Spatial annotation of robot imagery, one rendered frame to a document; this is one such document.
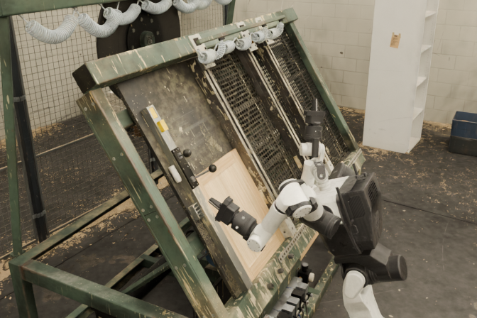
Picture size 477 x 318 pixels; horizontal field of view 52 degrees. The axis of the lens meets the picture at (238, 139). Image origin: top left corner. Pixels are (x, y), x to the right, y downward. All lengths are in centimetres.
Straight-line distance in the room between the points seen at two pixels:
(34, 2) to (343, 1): 589
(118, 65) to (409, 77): 447
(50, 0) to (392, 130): 472
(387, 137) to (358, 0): 229
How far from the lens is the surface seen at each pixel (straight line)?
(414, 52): 603
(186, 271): 210
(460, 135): 652
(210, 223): 224
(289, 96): 325
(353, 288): 237
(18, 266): 294
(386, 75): 617
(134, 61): 219
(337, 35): 783
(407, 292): 396
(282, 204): 179
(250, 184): 259
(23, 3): 237
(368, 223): 216
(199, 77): 259
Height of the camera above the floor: 235
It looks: 21 degrees down
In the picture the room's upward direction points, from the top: 1 degrees counter-clockwise
